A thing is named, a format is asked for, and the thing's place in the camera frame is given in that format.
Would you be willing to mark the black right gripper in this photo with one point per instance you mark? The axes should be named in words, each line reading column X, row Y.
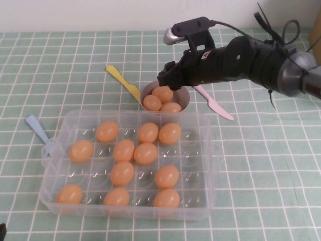
column 203, row 67

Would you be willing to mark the orange plastic egg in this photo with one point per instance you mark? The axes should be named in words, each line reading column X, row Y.
column 116, row 197
column 122, row 173
column 69, row 194
column 167, row 177
column 148, row 132
column 171, row 108
column 81, row 150
column 169, row 133
column 107, row 131
column 166, row 198
column 145, row 153
column 162, row 95
column 151, row 103
column 123, row 150

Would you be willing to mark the brown cardboard box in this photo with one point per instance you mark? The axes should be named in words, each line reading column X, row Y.
column 315, row 32

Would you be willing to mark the clear plastic egg box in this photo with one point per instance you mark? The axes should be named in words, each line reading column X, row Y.
column 100, row 213

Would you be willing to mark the pale grey round bowl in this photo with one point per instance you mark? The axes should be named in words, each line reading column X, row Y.
column 183, row 98

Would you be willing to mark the yellow plastic utensil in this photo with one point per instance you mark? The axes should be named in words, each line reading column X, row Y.
column 120, row 77

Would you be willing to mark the pink plastic knife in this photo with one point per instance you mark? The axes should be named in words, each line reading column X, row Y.
column 213, row 104

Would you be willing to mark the black hanging zip tie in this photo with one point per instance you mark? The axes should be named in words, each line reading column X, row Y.
column 270, row 98

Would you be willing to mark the black upright zip tie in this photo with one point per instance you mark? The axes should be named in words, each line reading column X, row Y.
column 264, row 18

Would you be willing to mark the green checked tablecloth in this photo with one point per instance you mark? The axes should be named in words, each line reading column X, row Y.
column 263, row 175

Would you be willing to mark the blue plastic fork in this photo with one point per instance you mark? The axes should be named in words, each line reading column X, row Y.
column 36, row 128

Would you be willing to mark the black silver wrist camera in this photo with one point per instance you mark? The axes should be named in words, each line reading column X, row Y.
column 190, row 26

